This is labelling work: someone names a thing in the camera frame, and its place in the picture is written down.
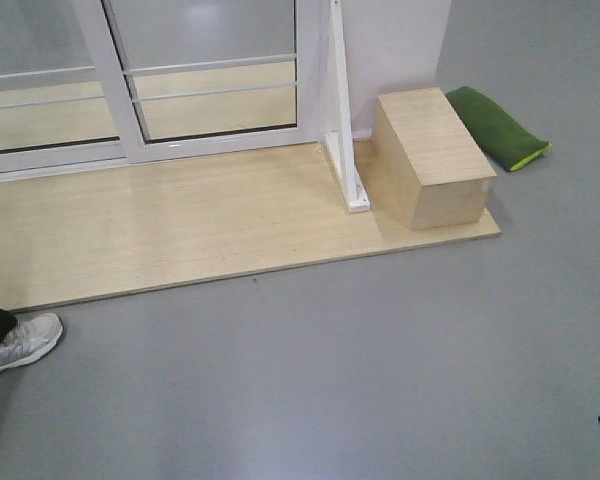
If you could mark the white framed sliding glass door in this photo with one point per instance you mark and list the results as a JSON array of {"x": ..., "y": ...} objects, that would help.
[{"x": 193, "y": 78}]

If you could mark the white triangular support brace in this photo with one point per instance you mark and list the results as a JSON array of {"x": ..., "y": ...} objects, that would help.
[{"x": 337, "y": 129}]

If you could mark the light wooden box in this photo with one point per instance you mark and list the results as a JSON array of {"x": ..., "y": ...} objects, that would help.
[{"x": 438, "y": 172}]

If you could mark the light wooden base platform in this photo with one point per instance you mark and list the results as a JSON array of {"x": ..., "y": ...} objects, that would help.
[{"x": 101, "y": 234}]

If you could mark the green sandbag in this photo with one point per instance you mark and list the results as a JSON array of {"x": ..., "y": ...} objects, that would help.
[{"x": 495, "y": 131}]

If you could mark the fixed white framed glass panel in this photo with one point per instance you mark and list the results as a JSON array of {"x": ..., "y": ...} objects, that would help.
[{"x": 53, "y": 110}]

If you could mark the white grey sneaker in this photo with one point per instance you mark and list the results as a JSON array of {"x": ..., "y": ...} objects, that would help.
[{"x": 29, "y": 341}]

